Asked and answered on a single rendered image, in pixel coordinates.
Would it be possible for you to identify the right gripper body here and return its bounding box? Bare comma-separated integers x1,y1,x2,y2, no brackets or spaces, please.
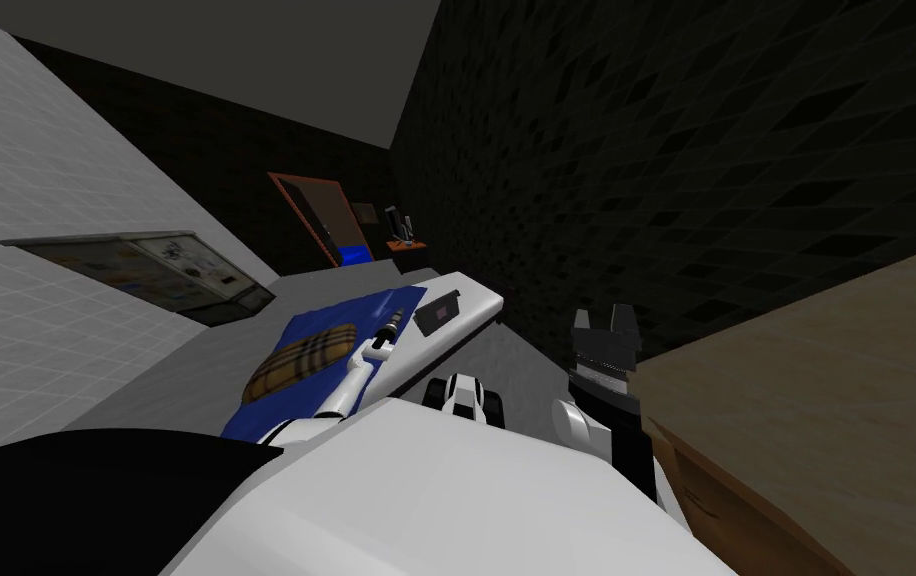
571,324,643,379

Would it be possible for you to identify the black flat box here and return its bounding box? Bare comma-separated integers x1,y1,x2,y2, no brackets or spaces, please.
413,290,464,338

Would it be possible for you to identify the white bed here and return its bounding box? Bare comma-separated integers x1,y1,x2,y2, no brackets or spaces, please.
221,271,506,446

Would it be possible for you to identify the orange desk with monitor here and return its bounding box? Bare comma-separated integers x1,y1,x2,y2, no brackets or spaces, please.
382,204,429,254

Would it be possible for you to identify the tan plaid pillow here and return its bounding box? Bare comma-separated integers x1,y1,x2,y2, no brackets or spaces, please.
241,322,359,405

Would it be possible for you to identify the blue blanket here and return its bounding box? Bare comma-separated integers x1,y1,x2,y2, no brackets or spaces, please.
221,285,429,443

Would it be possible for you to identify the orange framed door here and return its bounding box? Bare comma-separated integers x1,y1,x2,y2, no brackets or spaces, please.
267,171,376,270

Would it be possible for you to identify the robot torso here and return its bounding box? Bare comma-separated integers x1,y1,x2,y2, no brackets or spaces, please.
160,372,741,576

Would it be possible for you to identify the brown wooden table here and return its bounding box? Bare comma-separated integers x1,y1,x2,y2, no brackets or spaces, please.
625,235,916,576

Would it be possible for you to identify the framed wall picture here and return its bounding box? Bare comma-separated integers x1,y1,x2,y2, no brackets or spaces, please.
0,230,277,328

